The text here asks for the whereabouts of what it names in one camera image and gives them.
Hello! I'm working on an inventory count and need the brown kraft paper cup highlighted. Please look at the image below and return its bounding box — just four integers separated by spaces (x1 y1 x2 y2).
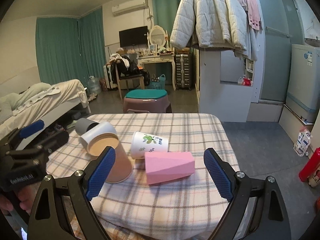
87 133 133 184

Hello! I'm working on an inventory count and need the grey cup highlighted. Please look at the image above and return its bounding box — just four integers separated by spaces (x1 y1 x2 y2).
75 118 99 135

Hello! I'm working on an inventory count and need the white cup with green print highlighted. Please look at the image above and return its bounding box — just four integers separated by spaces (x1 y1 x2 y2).
130 131 169 159

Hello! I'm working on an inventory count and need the pink faceted cup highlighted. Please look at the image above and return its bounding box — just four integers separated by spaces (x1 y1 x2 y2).
145 152 195 185

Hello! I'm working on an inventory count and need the person's left hand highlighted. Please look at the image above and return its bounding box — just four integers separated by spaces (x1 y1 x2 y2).
0 182 42 217

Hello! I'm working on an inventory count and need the bed with beige sheet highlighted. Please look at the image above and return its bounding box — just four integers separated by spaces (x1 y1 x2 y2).
1 79 88 138

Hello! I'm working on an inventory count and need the red bottle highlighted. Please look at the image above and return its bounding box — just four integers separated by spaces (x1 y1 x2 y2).
298 147 320 182

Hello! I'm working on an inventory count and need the large water bottle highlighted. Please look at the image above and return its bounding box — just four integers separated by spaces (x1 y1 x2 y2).
88 76 101 94

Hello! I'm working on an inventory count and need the plastic package on floor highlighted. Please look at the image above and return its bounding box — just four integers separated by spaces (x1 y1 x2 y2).
293 127 312 157

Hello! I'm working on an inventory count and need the green curtain left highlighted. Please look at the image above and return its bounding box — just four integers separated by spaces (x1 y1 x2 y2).
35 7 106 86

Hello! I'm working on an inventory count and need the white suitcase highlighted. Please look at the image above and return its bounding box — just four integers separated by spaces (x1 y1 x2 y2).
103 65 118 90

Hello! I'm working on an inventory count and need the purple stool with teal cushion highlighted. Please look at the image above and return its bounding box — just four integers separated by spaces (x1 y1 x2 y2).
123 89 172 113

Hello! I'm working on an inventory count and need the wooden chair with clothes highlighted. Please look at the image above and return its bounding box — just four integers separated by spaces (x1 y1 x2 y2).
109 53 151 100

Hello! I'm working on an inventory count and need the white washing machine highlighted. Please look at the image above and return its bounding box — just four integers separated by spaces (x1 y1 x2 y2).
286 44 319 122

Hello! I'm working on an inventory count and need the white dressing table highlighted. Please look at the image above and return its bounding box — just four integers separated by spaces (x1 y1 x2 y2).
137 54 176 91

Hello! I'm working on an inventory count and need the teal basket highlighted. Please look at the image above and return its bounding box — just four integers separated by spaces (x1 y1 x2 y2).
148 74 166 89

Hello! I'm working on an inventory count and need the white wardrobe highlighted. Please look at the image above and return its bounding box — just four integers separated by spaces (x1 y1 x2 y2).
194 0 266 123

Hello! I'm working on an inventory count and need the black television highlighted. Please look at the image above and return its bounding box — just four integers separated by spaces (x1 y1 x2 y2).
119 26 148 47

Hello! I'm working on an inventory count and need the oval vanity mirror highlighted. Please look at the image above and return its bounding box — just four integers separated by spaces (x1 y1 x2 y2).
149 25 167 48

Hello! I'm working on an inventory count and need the black drawer cabinet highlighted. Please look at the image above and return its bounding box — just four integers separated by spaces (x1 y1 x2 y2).
175 54 194 90

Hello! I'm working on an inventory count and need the white air conditioner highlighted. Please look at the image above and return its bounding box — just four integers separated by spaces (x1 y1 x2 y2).
111 0 148 16

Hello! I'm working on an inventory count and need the green curtain behind mirror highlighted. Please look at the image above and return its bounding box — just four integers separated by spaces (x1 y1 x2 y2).
152 0 180 36

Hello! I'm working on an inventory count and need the white puffer jacket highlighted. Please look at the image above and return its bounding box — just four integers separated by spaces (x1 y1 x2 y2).
170 0 247 51

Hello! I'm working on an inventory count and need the pink towel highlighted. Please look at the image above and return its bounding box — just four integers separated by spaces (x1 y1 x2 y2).
246 0 261 31

